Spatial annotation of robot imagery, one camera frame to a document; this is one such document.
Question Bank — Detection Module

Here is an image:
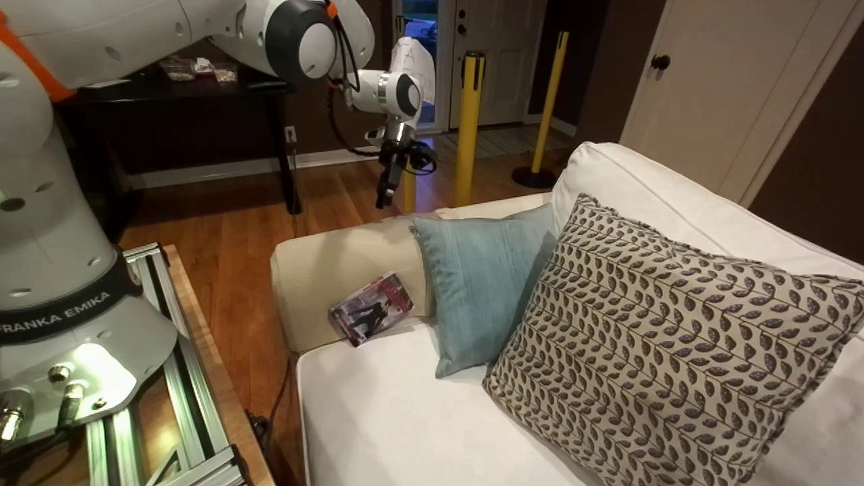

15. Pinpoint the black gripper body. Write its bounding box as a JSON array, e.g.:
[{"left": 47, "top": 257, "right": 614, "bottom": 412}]
[{"left": 375, "top": 117, "right": 427, "bottom": 179}]

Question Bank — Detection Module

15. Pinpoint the paperback book with dark cover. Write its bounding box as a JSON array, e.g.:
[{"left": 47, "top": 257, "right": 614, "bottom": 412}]
[{"left": 326, "top": 269, "right": 419, "bottom": 348}]

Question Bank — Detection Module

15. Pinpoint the beige sofa armrest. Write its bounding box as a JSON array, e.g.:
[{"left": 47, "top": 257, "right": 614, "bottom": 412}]
[{"left": 267, "top": 191, "right": 550, "bottom": 356}]

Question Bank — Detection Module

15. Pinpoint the light blue pillow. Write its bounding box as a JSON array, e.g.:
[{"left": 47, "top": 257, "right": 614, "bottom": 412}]
[{"left": 407, "top": 201, "right": 561, "bottom": 381}]

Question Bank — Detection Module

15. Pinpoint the grey interior door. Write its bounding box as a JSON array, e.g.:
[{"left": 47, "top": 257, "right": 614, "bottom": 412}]
[{"left": 437, "top": 0, "right": 549, "bottom": 130}]

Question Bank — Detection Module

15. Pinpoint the dark wooden side table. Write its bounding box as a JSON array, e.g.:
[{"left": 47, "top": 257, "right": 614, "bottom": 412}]
[{"left": 76, "top": 76, "right": 305, "bottom": 219}]

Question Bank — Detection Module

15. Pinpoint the small clutter pile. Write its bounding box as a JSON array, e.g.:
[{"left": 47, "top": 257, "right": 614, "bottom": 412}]
[{"left": 160, "top": 55, "right": 240, "bottom": 90}]

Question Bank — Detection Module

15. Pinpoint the white sofa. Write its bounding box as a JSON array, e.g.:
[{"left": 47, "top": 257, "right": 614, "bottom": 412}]
[{"left": 267, "top": 137, "right": 864, "bottom": 486}]

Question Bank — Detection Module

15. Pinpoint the white panel door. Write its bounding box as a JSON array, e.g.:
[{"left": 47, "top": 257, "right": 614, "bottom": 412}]
[{"left": 618, "top": 0, "right": 864, "bottom": 211}]

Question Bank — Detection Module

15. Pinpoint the leaf patterned grey pillow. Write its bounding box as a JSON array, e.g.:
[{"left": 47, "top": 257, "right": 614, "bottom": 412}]
[{"left": 480, "top": 191, "right": 864, "bottom": 486}]

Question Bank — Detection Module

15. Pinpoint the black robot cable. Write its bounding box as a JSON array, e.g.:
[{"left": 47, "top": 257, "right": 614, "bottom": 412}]
[{"left": 322, "top": 2, "right": 390, "bottom": 160}]

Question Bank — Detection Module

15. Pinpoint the thick yellow stanchion post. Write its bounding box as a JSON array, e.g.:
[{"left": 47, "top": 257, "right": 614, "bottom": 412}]
[{"left": 450, "top": 52, "right": 491, "bottom": 206}]

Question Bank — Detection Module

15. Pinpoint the thin yellow stanchion post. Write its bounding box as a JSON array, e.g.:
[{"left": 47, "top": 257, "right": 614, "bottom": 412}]
[{"left": 510, "top": 26, "right": 575, "bottom": 191}]

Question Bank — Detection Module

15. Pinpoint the aluminium profile robot frame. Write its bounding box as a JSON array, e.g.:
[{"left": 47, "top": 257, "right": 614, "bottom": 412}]
[{"left": 78, "top": 240, "right": 245, "bottom": 486}]

